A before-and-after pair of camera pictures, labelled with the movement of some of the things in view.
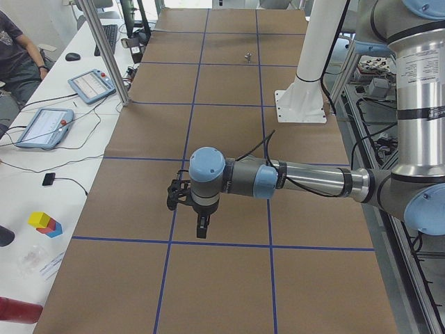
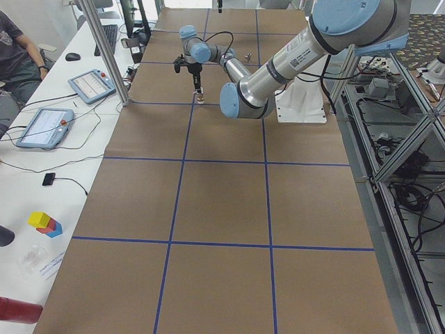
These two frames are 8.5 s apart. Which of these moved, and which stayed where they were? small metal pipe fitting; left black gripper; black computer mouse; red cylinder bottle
Moved: left black gripper
Stayed: small metal pipe fitting; red cylinder bottle; black computer mouse
